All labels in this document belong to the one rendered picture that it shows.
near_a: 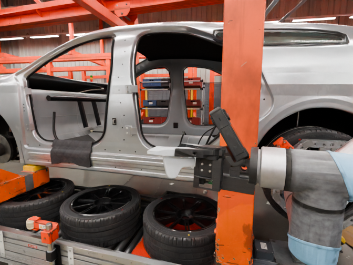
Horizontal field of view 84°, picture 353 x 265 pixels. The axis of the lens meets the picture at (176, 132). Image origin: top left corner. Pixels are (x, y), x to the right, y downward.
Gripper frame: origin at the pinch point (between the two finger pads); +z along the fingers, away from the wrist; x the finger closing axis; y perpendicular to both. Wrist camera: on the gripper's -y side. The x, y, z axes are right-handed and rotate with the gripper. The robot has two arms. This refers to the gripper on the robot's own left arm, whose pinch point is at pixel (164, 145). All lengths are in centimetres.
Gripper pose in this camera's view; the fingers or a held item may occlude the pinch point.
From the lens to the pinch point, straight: 45.4
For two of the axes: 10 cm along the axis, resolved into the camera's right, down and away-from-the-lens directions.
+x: 4.0, 0.1, 9.2
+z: -9.1, -0.5, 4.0
